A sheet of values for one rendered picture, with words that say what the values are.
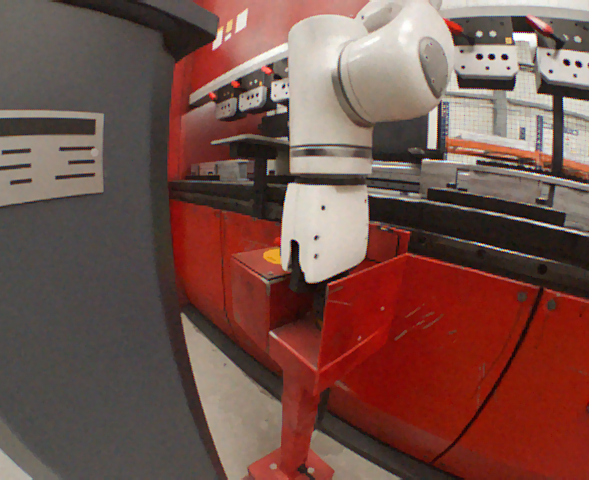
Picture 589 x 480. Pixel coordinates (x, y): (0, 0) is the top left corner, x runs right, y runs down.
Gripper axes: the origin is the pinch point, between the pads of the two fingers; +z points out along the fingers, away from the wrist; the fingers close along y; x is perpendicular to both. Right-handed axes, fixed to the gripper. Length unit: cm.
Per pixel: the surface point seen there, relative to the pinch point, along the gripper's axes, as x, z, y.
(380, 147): -46, -26, -87
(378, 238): 0.4, -6.8, -10.0
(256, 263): -9.6, -3.8, 4.0
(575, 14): 33, -57, -47
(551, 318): 30.1, 5.4, -29.9
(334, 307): 4.8, -4.1, 4.2
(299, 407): -2.6, 23.2, 2.3
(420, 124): -26, -38, -91
